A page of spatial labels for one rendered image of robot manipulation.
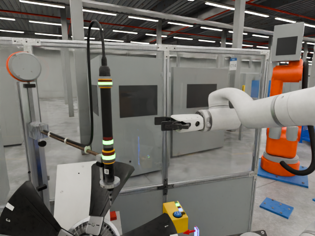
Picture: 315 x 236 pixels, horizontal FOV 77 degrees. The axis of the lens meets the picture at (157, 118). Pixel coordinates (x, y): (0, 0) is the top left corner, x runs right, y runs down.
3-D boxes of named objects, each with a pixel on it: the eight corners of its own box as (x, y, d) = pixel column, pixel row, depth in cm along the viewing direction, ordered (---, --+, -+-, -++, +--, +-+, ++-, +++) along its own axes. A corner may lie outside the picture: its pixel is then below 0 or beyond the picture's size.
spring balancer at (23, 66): (6, 82, 105) (11, 82, 101) (2, 50, 102) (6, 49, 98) (39, 81, 117) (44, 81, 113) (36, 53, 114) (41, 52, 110)
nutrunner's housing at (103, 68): (102, 190, 71) (94, 56, 62) (111, 185, 74) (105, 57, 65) (109, 194, 68) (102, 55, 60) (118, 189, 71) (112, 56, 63)
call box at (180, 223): (162, 217, 123) (162, 202, 121) (177, 215, 126) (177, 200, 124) (170, 237, 108) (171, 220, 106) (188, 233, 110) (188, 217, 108)
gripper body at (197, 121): (207, 133, 72) (178, 136, 69) (195, 127, 81) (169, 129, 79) (208, 113, 70) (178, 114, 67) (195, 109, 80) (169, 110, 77)
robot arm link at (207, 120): (212, 134, 73) (204, 134, 72) (200, 128, 81) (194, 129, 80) (213, 111, 71) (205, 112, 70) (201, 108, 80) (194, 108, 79)
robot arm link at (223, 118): (210, 106, 73) (213, 130, 72) (241, 104, 76) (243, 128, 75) (200, 109, 81) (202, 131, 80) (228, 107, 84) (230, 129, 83)
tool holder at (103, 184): (92, 182, 71) (90, 156, 69) (108, 175, 77) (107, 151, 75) (107, 191, 66) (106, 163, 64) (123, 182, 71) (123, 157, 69)
